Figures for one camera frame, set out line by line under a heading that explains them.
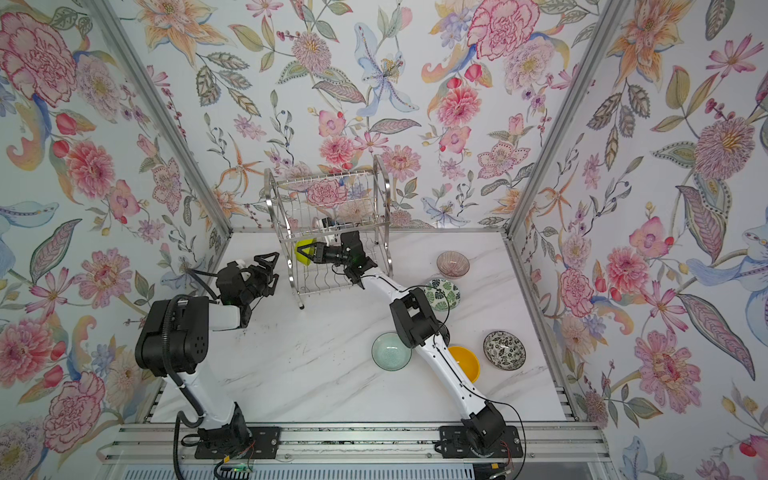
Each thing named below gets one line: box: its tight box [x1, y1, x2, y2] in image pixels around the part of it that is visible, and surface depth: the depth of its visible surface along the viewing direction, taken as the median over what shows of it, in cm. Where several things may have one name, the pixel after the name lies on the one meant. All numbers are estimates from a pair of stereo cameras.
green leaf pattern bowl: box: [424, 279, 461, 311], surface depth 102 cm
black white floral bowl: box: [483, 330, 527, 371], surface depth 90 cm
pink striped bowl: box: [436, 251, 470, 279], surface depth 109 cm
